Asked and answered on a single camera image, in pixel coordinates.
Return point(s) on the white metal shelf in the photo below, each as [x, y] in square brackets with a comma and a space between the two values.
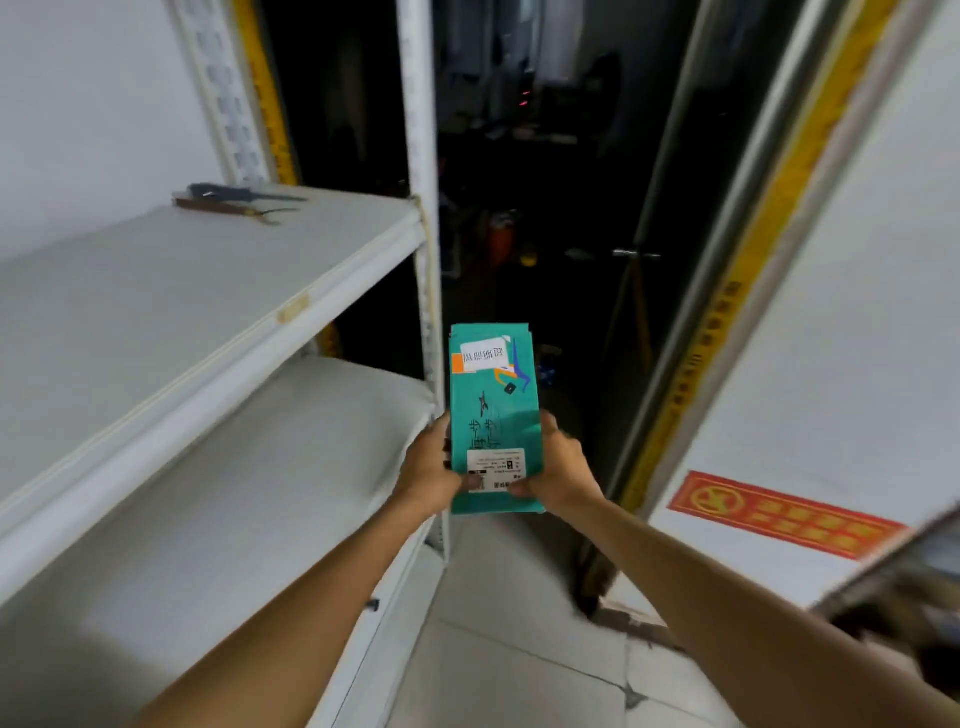
[187, 315]

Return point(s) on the yellow sticker strip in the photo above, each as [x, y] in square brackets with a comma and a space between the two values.
[262, 90]

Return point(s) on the person's right forearm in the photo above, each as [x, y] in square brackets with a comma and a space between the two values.
[750, 637]

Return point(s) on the person's left hand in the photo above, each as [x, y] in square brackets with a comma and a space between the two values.
[431, 469]

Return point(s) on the person's right hand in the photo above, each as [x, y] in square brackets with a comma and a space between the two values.
[562, 472]

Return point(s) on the red fire extinguisher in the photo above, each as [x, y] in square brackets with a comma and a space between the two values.
[501, 240]

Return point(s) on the thin green box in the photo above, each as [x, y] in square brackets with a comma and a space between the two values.
[495, 420]

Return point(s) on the person's left forearm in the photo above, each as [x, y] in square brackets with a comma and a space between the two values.
[285, 637]

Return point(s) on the yellow vertical door strip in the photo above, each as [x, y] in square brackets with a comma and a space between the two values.
[765, 240]

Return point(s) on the red yellow wall sign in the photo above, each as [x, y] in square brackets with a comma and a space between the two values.
[787, 516]

